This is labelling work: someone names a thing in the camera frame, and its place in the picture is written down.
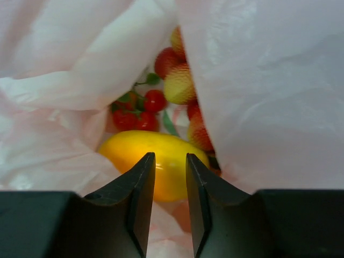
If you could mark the pink plastic bag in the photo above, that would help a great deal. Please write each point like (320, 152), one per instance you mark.
(268, 78)

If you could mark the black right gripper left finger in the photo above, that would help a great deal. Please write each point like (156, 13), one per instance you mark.
(112, 221)

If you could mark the red yellow lychee bunch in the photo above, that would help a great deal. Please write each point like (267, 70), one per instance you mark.
(178, 88)

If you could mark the yellow fake mango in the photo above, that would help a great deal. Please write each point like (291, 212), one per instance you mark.
(125, 149)

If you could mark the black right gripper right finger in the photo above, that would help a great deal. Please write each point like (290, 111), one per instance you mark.
(227, 222)

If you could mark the red cherry tomato bunch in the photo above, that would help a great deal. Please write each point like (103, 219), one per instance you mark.
(134, 111)

